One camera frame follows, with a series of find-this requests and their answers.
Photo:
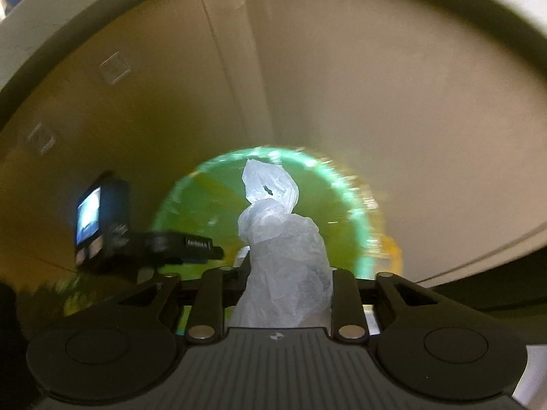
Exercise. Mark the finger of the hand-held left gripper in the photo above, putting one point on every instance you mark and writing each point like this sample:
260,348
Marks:
179,247

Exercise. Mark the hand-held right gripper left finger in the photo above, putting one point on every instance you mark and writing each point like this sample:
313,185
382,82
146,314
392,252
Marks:
213,290

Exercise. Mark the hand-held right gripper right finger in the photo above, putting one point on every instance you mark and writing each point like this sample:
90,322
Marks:
344,294

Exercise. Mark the green lined trash bin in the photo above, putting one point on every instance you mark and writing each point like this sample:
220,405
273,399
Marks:
192,205

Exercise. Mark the white plastic bag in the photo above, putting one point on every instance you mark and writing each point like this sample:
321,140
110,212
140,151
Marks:
282,256

